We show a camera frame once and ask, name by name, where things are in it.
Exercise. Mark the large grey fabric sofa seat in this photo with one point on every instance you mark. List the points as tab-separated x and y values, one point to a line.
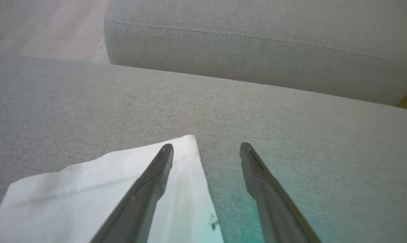
223	111

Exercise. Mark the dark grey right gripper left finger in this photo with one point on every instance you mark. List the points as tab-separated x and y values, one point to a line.
139	206

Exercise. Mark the grey sofa section with seam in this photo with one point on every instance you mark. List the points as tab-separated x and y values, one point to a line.
257	40

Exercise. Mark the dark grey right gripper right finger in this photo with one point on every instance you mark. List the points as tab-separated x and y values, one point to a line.
274	202

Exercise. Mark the white t-shirt garment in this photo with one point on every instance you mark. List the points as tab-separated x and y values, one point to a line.
82	202

